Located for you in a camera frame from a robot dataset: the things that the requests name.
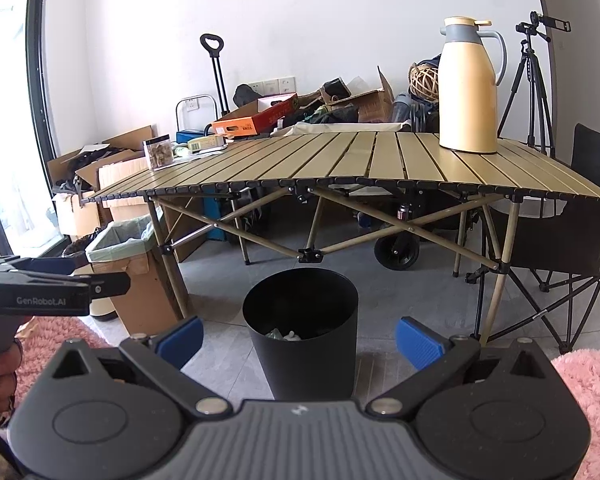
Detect black round trash bin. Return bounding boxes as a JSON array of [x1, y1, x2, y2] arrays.
[[242, 268, 358, 402]]

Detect person's left hand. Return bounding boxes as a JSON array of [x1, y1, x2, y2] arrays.
[[0, 340, 22, 415]]

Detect cardboard box with green liner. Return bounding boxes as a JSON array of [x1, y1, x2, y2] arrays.
[[85, 216, 182, 336]]

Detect black utility wagon cart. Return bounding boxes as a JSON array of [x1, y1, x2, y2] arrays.
[[174, 32, 477, 272]]

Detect black folding camp chair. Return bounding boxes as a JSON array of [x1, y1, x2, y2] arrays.
[[488, 124, 600, 354]]

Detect clear jar of snacks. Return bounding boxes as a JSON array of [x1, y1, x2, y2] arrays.
[[144, 134, 174, 170]]

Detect tan folding camping table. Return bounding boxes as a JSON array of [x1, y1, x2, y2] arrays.
[[94, 125, 600, 343]]

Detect yellow thermos jug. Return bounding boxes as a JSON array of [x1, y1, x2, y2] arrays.
[[438, 16, 508, 155]]

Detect orange cardboard box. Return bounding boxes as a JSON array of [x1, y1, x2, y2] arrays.
[[211, 93, 298, 138]]

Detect woven rattan ball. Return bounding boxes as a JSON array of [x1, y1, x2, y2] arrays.
[[408, 62, 439, 103]]

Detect black camera tripod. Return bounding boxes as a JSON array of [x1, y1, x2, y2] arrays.
[[498, 11, 572, 158]]

